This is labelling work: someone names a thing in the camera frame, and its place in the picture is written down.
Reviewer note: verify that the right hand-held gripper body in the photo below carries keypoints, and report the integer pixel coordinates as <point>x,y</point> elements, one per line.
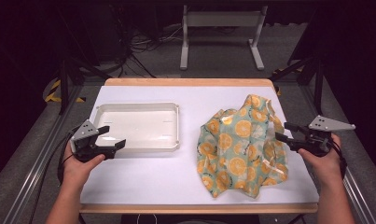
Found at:
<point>316,140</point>

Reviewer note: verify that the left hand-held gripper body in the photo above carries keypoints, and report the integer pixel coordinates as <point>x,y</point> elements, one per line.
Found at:
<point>84,146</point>

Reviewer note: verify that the orange slice print cloth bag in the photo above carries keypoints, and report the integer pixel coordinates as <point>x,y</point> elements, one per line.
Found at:
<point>238,149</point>

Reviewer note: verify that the person's left hand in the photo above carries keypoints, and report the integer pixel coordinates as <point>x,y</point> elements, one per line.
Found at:
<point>78,169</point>

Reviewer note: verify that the person's right hand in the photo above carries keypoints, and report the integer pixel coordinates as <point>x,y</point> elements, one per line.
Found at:
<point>324,166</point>

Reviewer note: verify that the white plastic tray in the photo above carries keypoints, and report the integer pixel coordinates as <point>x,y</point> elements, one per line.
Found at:
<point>139,127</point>

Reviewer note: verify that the black metal stand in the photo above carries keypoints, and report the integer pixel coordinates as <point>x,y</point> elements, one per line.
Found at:
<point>317,81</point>
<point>64,81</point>

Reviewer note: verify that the yellow black hazard tape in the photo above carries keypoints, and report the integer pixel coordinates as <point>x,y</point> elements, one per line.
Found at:
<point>53,91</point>

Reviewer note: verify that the white metal stand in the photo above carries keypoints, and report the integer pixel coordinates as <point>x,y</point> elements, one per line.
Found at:
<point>221,19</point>

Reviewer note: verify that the aluminium frame rail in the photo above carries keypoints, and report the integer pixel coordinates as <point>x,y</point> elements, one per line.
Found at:
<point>36,168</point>
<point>358,193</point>

